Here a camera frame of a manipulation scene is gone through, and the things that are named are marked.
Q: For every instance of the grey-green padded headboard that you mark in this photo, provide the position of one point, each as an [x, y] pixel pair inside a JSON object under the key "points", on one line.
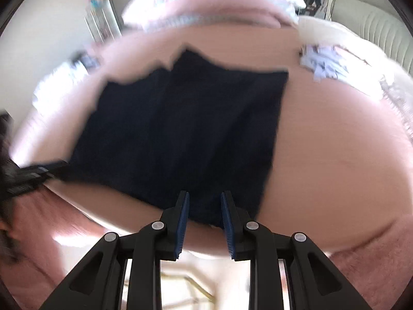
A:
{"points": [[374, 19]]}

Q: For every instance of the white folded clothes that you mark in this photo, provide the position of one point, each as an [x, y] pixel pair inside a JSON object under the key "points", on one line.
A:
{"points": [[322, 64]]}

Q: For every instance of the round bed with pink sheet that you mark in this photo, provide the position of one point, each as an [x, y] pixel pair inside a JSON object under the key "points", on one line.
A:
{"points": [[322, 151]]}

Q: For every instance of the pink checked printed quilt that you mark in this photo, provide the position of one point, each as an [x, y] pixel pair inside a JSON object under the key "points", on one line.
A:
{"points": [[209, 3]]}

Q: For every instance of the pink fluffy robe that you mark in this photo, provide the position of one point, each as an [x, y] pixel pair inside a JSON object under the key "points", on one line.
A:
{"points": [[48, 248]]}

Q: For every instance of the navy pants with white stripes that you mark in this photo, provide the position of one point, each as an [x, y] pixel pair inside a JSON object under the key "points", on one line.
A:
{"points": [[177, 119]]}

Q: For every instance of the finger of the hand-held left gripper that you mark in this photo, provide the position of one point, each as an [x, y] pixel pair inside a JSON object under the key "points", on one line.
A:
{"points": [[48, 169]]}

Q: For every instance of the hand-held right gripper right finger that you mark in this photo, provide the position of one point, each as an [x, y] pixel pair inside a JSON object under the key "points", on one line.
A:
{"points": [[227, 224]]}

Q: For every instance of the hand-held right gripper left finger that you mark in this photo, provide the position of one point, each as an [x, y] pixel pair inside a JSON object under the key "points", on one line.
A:
{"points": [[182, 222]]}

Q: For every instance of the white storage rack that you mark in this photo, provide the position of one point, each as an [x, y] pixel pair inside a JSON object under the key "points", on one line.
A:
{"points": [[100, 25]]}

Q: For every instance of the white shirt with navy cuffs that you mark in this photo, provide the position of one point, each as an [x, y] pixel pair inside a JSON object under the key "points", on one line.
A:
{"points": [[58, 84]]}

